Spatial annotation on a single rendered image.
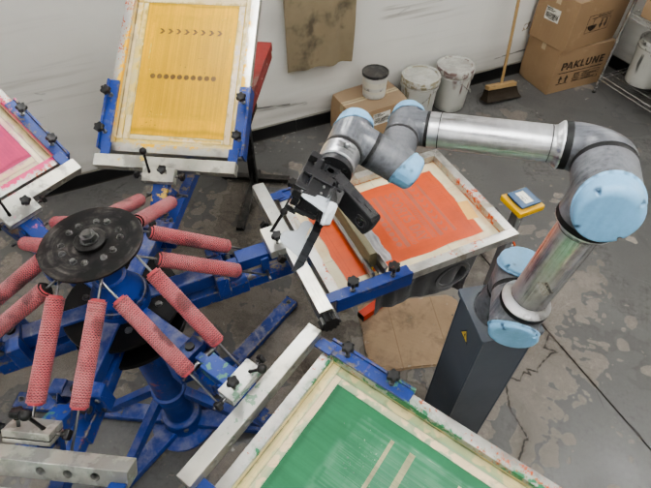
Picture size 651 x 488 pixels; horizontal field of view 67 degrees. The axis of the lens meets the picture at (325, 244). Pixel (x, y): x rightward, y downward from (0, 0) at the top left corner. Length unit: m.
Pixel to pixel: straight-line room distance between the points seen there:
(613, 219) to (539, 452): 1.87
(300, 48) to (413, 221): 2.00
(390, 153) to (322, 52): 2.89
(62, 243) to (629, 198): 1.41
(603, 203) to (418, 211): 1.21
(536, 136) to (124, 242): 1.13
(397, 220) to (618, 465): 1.57
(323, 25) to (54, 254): 2.64
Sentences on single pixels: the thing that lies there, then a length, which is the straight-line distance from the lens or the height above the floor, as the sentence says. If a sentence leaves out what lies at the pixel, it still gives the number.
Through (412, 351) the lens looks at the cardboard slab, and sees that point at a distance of 2.76.
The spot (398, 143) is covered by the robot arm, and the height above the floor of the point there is 1.80.
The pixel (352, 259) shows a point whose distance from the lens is 1.87.
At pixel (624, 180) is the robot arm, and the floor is 1.84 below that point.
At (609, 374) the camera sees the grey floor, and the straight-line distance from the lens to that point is 3.07.
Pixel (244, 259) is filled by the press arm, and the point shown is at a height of 1.04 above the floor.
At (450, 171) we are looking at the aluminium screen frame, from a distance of 2.24.
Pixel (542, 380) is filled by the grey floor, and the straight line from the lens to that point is 2.89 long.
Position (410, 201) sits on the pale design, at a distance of 2.12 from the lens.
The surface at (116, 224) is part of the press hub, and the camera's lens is 1.63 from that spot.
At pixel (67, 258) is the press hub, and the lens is 1.59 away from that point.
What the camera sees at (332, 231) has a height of 0.96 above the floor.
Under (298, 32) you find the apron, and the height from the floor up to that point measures 0.84.
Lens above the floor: 2.39
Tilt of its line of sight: 48 degrees down
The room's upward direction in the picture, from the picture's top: straight up
